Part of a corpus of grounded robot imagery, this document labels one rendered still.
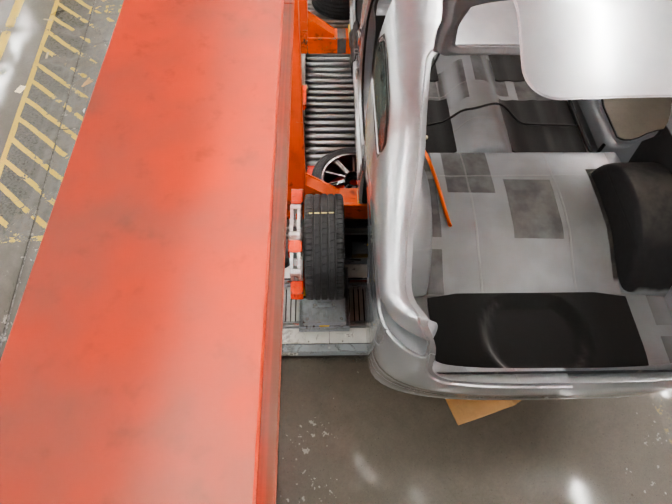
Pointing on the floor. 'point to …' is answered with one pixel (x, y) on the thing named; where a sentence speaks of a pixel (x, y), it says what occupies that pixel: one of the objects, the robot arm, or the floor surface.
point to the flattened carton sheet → (467, 410)
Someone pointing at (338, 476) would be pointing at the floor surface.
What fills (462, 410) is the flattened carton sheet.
